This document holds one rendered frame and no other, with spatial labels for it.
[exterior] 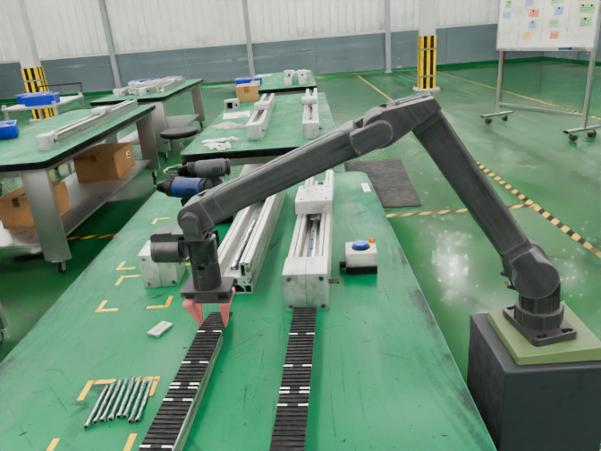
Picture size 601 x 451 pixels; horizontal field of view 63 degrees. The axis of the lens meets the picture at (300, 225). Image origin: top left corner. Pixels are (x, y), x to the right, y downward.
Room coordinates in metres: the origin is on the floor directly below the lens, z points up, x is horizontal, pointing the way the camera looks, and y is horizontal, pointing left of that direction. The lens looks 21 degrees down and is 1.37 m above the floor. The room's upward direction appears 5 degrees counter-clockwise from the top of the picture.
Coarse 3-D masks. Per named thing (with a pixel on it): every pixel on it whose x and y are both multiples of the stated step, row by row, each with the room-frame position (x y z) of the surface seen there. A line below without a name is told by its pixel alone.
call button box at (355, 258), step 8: (352, 248) 1.16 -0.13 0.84; (368, 248) 1.15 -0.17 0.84; (376, 248) 1.16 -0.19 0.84; (352, 256) 1.13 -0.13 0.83; (360, 256) 1.13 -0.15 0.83; (368, 256) 1.13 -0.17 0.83; (376, 256) 1.12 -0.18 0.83; (344, 264) 1.16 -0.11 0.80; (352, 264) 1.13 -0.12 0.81; (360, 264) 1.13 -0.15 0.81; (368, 264) 1.13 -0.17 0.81; (376, 264) 1.12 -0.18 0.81; (352, 272) 1.13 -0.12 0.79; (360, 272) 1.13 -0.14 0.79; (368, 272) 1.13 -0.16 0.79; (376, 272) 1.12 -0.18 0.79
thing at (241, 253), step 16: (256, 208) 1.58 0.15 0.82; (272, 208) 1.49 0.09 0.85; (240, 224) 1.35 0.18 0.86; (256, 224) 1.33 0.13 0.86; (272, 224) 1.46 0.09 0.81; (224, 240) 1.23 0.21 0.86; (240, 240) 1.31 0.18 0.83; (256, 240) 1.21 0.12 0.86; (224, 256) 1.14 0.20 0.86; (240, 256) 1.18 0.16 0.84; (256, 256) 1.16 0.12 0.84; (224, 272) 1.11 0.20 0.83; (240, 272) 1.08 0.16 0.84; (256, 272) 1.14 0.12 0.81; (240, 288) 1.10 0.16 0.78
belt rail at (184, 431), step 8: (216, 344) 0.84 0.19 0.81; (216, 352) 0.83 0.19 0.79; (208, 368) 0.77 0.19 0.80; (208, 376) 0.76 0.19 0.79; (200, 384) 0.71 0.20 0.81; (200, 392) 0.71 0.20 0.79; (200, 400) 0.70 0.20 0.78; (192, 408) 0.66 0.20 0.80; (192, 416) 0.65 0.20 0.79; (184, 424) 0.62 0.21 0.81; (184, 432) 0.62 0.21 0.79; (176, 440) 0.58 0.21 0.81; (184, 440) 0.61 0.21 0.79; (176, 448) 0.58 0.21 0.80
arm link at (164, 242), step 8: (184, 216) 0.86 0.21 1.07; (192, 216) 0.85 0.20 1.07; (184, 224) 0.86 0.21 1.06; (192, 224) 0.85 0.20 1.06; (200, 224) 0.86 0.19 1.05; (160, 232) 0.90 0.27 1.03; (168, 232) 0.90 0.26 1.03; (176, 232) 0.89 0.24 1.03; (184, 232) 0.86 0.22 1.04; (192, 232) 0.85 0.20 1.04; (200, 232) 0.86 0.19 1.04; (152, 240) 0.90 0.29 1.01; (160, 240) 0.90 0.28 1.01; (168, 240) 0.89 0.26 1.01; (176, 240) 0.89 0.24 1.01; (184, 240) 0.86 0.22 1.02; (192, 240) 0.86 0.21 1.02; (200, 240) 0.86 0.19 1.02; (152, 248) 0.89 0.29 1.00; (160, 248) 0.89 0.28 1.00; (168, 248) 0.89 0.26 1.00; (176, 248) 0.88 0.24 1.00; (152, 256) 0.89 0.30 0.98; (160, 256) 0.89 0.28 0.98; (168, 256) 0.88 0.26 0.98; (176, 256) 0.88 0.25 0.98
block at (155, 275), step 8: (144, 248) 1.20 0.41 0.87; (144, 256) 1.15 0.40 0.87; (144, 264) 1.15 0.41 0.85; (152, 264) 1.15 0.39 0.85; (160, 264) 1.15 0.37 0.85; (168, 264) 1.15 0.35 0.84; (176, 264) 1.17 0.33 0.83; (184, 264) 1.25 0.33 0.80; (144, 272) 1.15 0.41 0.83; (152, 272) 1.15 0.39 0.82; (160, 272) 1.15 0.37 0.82; (168, 272) 1.15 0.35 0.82; (176, 272) 1.15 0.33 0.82; (144, 280) 1.15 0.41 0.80; (152, 280) 1.15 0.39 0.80; (160, 280) 1.15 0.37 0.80; (168, 280) 1.15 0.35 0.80; (176, 280) 1.15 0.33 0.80
